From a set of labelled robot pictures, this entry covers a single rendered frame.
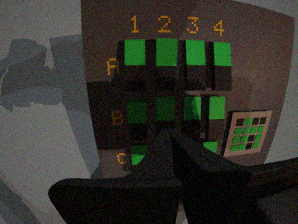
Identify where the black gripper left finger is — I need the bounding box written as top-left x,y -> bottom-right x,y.
48,129 -> 181,224

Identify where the dark brown switch panel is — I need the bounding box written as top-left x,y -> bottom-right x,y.
80,0 -> 295,179

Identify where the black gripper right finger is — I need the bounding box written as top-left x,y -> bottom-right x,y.
168,128 -> 298,224

